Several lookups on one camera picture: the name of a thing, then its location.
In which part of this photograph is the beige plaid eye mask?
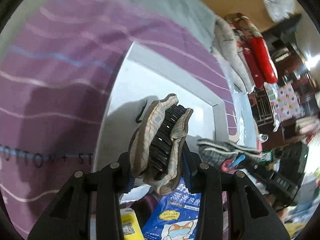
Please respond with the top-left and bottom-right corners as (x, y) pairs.
(129, 94), (193, 195)

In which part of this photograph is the white quilted duvet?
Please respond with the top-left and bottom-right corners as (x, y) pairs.
(212, 15), (255, 94)

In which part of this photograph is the yellow packet with QR code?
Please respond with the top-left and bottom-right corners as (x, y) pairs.
(120, 208), (144, 240)

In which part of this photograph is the pink patterned cloth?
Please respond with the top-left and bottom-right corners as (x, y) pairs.
(264, 83), (302, 132)

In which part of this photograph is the blue steam eye mask packet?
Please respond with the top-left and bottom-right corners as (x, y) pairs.
(142, 179), (201, 240)

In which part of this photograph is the purple striped bed sheet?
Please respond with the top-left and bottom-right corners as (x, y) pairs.
(1, 0), (237, 238)

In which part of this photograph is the grey fleece blanket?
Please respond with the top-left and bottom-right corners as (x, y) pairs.
(120, 0), (216, 51)

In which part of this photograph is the dark grey plaid eye mask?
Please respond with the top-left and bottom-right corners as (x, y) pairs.
(197, 138), (262, 165)

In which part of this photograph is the white shallow cardboard box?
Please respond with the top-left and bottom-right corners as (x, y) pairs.
(93, 42), (229, 171)

